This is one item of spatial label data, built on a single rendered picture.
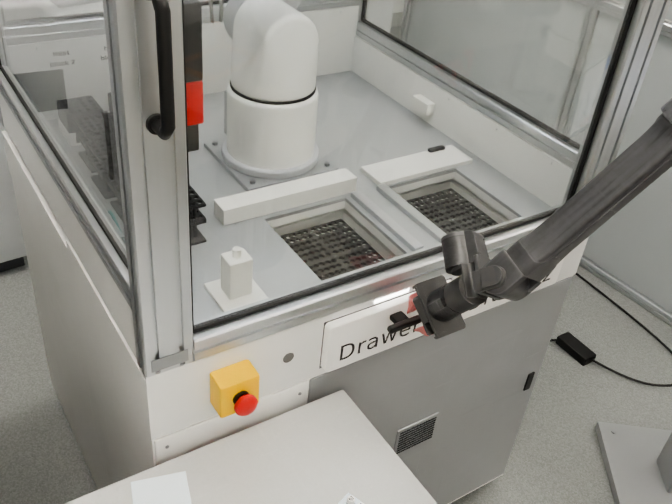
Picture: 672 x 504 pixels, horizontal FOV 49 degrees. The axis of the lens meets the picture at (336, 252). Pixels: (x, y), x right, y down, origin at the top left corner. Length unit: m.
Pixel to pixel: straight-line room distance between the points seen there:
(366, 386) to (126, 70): 0.85
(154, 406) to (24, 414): 1.27
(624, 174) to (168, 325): 0.70
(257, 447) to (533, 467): 1.26
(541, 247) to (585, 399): 1.56
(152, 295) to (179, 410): 0.25
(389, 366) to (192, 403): 0.44
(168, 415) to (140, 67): 0.60
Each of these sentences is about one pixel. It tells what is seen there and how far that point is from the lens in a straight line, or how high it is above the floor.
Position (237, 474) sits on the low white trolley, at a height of 0.76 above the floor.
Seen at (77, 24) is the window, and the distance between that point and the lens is 1.11.
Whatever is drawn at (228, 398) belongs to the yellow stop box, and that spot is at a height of 0.88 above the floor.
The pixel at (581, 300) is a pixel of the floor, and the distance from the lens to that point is 3.11.
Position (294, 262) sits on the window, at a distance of 1.20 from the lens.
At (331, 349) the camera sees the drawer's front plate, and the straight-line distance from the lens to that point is 1.33.
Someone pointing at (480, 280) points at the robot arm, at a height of 1.09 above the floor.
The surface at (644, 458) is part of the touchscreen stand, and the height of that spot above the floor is 0.04.
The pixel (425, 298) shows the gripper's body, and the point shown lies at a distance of 1.30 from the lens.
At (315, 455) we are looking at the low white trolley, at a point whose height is 0.76.
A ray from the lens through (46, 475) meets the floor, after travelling 2.31.
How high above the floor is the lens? 1.79
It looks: 36 degrees down
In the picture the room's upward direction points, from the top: 6 degrees clockwise
